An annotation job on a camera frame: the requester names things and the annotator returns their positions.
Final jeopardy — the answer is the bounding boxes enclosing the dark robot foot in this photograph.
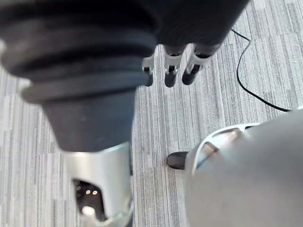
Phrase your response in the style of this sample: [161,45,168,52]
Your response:
[166,152,190,171]

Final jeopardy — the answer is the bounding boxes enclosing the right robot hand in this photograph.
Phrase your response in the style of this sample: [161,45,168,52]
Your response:
[0,0,251,227]

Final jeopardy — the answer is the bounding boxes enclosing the black cable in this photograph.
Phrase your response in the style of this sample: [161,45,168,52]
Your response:
[231,28,298,112]

